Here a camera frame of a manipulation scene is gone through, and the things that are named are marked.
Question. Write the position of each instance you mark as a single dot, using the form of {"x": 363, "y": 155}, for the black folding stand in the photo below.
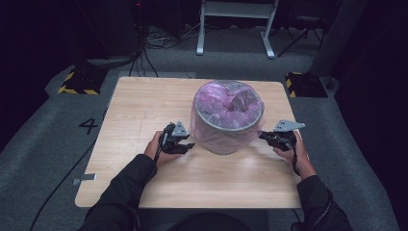
{"x": 303, "y": 29}

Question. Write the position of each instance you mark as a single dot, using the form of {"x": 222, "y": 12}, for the person's right hand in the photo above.
{"x": 303, "y": 160}

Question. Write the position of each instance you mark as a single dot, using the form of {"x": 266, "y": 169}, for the grey curtain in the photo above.
{"x": 340, "y": 35}

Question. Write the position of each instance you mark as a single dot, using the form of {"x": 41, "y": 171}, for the black yellow striped floor block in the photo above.
{"x": 306, "y": 85}
{"x": 81, "y": 82}

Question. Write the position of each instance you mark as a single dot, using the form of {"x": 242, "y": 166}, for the person's lap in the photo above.
{"x": 208, "y": 224}

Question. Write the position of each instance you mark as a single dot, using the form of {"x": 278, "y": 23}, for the person's left hand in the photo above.
{"x": 155, "y": 152}

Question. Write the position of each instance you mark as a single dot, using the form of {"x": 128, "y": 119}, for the pink plastic bag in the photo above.
{"x": 227, "y": 141}

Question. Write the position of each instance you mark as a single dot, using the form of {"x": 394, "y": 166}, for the green plastic bin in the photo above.
{"x": 224, "y": 126}

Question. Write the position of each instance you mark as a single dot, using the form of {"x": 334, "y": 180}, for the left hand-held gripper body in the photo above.
{"x": 174, "y": 136}

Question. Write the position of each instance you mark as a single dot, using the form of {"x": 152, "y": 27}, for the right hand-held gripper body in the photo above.
{"x": 285, "y": 138}

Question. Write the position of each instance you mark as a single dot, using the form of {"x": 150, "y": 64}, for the grey tape piece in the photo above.
{"x": 85, "y": 178}

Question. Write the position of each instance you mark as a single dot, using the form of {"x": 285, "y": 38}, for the black equipment with red light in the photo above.
{"x": 122, "y": 29}

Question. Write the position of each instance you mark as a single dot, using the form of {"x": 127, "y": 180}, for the white metal stand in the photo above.
{"x": 235, "y": 9}

